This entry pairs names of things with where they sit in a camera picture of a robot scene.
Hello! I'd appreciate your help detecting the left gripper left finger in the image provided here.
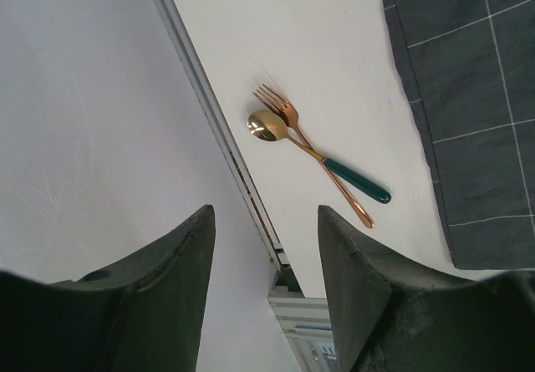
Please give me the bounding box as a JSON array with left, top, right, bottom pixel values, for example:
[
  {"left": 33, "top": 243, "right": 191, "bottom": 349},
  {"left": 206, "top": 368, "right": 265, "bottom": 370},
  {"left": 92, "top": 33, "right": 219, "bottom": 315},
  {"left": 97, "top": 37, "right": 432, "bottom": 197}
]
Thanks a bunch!
[{"left": 1, "top": 205, "right": 216, "bottom": 371}]

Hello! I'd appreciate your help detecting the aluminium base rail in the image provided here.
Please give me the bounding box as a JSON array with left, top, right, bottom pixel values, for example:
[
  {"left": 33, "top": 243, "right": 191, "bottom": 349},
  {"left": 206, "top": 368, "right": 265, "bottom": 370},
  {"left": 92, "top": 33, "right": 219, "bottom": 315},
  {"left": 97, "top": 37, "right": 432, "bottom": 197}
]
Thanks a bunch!
[{"left": 267, "top": 286, "right": 339, "bottom": 372}]

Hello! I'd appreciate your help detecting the dark grey checked cloth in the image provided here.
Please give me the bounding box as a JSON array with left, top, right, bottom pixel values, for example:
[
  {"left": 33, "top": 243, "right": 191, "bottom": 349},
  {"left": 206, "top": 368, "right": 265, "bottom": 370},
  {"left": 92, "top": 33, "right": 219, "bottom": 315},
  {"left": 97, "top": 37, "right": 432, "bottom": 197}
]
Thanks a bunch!
[{"left": 383, "top": 0, "right": 534, "bottom": 270}]

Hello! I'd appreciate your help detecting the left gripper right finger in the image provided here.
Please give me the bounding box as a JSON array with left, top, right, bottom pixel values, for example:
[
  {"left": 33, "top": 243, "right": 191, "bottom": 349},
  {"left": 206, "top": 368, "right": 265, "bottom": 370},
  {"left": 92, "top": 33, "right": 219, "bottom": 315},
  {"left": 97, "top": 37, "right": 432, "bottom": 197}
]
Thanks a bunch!
[{"left": 318, "top": 205, "right": 534, "bottom": 371}]

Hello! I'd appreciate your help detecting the gold spoon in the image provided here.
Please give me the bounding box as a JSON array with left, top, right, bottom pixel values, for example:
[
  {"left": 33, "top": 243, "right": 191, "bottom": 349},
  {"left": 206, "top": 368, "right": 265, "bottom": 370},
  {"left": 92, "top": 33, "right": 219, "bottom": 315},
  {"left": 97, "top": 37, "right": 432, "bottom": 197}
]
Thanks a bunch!
[{"left": 247, "top": 110, "right": 392, "bottom": 204}]

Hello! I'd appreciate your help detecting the gold fork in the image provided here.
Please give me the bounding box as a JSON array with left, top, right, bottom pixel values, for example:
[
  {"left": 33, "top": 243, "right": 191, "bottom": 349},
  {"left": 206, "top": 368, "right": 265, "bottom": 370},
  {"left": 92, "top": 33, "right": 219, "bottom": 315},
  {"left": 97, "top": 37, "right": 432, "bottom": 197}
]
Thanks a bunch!
[{"left": 253, "top": 84, "right": 375, "bottom": 228}]

